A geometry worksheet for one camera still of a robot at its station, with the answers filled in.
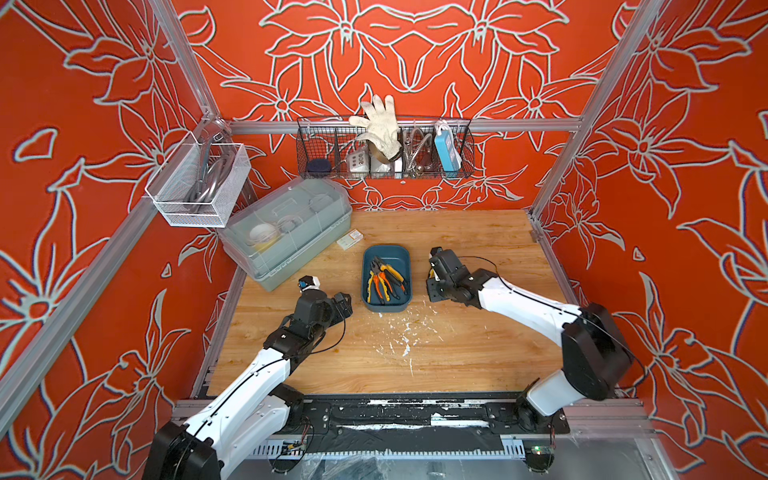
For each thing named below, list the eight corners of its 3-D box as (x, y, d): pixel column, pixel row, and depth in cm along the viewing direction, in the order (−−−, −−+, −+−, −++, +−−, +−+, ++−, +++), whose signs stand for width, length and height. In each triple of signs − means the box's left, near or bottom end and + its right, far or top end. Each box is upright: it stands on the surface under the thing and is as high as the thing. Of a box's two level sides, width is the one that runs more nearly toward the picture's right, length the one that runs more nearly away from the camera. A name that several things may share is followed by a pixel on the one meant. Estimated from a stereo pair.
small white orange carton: (344, 250, 110) (343, 247, 109) (337, 243, 113) (336, 239, 111) (364, 238, 114) (364, 234, 113) (356, 231, 117) (356, 227, 115)
